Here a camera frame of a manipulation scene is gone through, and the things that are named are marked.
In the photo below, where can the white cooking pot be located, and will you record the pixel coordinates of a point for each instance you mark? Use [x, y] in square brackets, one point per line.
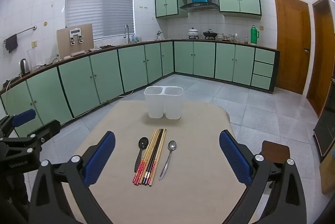
[193, 32]

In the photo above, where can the white two-compartment utensil holder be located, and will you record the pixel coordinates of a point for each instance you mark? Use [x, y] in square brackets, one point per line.
[163, 103]

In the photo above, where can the tall metal sink faucet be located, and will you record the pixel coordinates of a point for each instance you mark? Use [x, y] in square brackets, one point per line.
[127, 30]

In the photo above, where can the green base cabinets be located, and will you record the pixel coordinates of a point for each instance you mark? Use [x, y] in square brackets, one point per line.
[104, 72]

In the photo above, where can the wooden door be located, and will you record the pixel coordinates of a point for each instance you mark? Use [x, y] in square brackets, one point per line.
[323, 56]
[291, 43]

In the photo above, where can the glass jar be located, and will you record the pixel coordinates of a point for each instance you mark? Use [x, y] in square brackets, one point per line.
[231, 37]
[221, 37]

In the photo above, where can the brown wooden chopstick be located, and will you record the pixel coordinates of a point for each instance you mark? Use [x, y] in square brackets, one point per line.
[150, 156]

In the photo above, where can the grey window blind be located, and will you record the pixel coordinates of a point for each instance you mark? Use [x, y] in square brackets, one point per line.
[99, 6]

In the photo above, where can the metal clamp holder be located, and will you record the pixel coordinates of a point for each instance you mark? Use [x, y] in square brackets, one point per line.
[76, 35]

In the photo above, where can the green thermos jug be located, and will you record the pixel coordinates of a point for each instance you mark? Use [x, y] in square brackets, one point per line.
[253, 35]

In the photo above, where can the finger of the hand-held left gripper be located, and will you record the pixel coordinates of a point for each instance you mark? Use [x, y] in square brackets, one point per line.
[48, 131]
[23, 118]

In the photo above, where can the black oven appliance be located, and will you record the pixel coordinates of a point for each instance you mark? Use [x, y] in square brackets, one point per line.
[325, 129]

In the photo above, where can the metal spoon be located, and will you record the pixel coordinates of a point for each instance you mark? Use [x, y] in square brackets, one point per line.
[171, 146]

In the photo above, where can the brown cardboard board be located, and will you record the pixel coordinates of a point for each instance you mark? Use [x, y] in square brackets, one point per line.
[62, 40]

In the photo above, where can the dark towel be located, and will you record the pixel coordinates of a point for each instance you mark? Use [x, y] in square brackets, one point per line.
[11, 43]

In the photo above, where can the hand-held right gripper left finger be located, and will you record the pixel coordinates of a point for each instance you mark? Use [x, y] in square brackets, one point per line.
[100, 158]

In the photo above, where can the small wooden block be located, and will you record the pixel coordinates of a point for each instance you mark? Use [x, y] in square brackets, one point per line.
[74, 53]

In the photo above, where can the steel electric kettle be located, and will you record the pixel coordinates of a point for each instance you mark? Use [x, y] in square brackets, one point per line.
[24, 67]

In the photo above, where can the metal towel rail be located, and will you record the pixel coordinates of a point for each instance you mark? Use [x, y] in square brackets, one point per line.
[23, 31]

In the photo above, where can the yellow wall socket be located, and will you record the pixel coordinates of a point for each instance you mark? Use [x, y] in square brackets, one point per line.
[33, 43]

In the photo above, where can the brown wooden stool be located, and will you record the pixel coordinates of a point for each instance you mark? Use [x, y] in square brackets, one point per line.
[274, 150]

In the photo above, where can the black plastic spoon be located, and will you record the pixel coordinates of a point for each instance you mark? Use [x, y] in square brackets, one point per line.
[143, 144]

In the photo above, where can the small metal tap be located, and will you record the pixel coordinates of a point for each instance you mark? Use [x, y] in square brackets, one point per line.
[159, 34]

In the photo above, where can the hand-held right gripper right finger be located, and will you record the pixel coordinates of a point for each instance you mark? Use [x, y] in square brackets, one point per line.
[234, 158]

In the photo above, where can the black wok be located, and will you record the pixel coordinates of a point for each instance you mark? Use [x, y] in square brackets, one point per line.
[210, 34]

